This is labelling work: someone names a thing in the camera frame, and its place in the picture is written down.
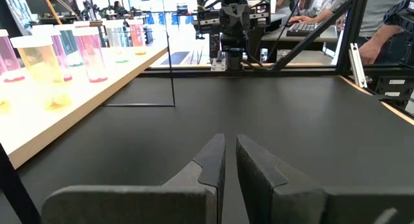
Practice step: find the red medicine bottle white cap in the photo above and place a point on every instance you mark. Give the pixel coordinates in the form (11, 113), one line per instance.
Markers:
(137, 39)

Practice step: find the yellow medicine bottle white cap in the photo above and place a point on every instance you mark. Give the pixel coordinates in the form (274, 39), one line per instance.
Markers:
(40, 75)
(2, 105)

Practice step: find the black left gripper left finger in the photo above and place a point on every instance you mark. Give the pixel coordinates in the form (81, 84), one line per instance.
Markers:
(145, 204)

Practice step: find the black aluminium table frame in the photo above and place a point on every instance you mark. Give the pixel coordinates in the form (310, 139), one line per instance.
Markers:
(350, 39)

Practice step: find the black keyboard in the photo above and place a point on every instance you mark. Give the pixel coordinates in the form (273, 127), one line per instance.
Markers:
(302, 29)

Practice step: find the black table mat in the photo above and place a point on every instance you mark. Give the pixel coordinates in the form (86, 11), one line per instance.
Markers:
(291, 127)

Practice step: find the black box white labels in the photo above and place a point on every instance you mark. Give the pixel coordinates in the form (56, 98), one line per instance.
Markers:
(393, 88)

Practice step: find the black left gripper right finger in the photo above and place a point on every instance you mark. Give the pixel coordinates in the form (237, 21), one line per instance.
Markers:
(307, 204)

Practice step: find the grey desk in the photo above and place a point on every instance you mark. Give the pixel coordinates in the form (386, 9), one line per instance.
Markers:
(291, 44)

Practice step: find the wooden shelf black legs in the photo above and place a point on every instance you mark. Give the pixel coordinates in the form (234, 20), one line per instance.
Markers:
(32, 130)

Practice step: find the blue medicine bottle white cap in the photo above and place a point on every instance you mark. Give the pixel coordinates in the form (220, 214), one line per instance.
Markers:
(116, 42)
(72, 50)

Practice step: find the silver aluminium bar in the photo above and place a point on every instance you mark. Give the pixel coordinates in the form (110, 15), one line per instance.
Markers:
(357, 65)

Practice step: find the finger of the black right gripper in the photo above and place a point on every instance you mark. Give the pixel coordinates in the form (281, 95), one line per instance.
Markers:
(233, 18)
(244, 18)

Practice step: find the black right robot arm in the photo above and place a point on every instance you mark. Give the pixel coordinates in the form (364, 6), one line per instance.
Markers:
(233, 52)

